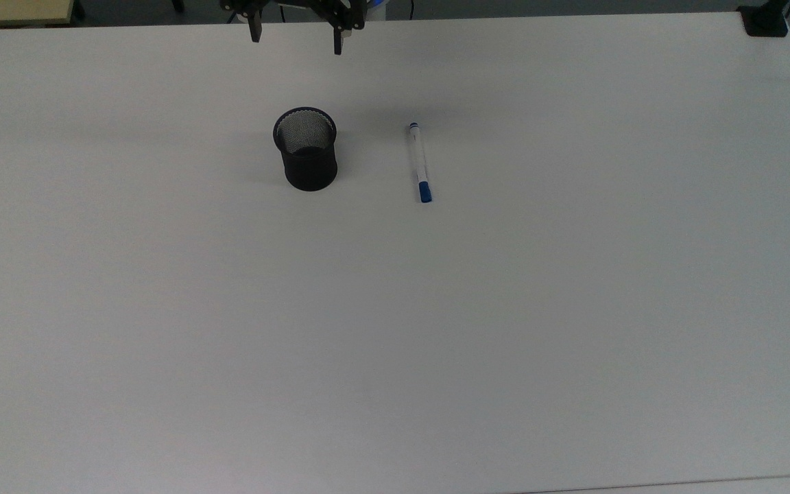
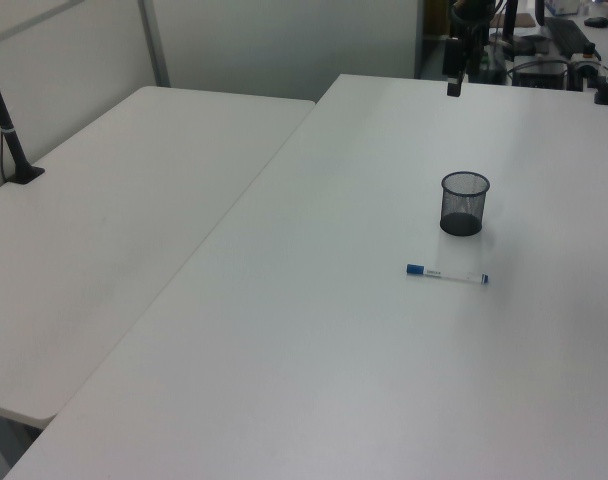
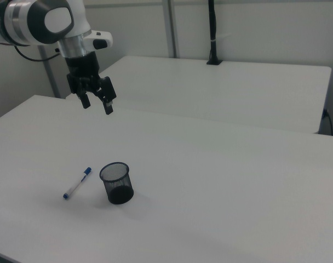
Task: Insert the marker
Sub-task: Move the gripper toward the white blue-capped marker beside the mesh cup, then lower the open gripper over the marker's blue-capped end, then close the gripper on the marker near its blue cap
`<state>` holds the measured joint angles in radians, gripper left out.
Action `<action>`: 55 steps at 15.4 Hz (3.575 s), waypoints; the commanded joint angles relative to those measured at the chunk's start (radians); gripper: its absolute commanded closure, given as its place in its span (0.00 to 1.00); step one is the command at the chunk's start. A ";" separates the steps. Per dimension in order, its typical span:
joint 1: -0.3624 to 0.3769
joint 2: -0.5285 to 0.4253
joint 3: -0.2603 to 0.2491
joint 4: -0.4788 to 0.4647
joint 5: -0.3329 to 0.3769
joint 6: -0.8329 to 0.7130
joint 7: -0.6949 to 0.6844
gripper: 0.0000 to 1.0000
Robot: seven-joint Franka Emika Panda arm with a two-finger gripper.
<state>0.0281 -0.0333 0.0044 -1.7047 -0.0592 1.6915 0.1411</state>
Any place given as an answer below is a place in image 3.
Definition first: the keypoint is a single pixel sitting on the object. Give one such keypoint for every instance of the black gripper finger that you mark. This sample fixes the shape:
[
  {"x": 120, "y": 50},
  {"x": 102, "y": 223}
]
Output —
[
  {"x": 109, "y": 90},
  {"x": 85, "y": 101}
]

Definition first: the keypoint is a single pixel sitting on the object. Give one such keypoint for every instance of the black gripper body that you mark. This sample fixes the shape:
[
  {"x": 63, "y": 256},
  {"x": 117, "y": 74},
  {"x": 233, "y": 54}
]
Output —
[{"x": 83, "y": 68}]

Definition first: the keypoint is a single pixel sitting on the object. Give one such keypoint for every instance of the white marker with blue cap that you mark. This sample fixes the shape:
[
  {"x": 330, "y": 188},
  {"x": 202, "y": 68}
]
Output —
[{"x": 76, "y": 184}]

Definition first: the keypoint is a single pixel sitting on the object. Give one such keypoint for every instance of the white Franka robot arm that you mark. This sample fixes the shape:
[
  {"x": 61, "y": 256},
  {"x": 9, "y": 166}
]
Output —
[{"x": 18, "y": 19}]

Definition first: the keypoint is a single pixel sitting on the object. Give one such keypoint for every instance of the black mesh pen cup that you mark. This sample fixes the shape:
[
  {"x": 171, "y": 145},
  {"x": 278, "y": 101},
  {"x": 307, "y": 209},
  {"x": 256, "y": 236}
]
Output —
[{"x": 120, "y": 193}]

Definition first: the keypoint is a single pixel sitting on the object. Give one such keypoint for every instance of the grey metal frame post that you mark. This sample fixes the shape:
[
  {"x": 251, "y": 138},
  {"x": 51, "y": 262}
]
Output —
[
  {"x": 50, "y": 76},
  {"x": 172, "y": 27}
]

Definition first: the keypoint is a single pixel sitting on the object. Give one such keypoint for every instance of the black camera stand pole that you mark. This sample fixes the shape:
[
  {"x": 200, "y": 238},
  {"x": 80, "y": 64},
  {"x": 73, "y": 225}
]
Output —
[{"x": 212, "y": 27}]

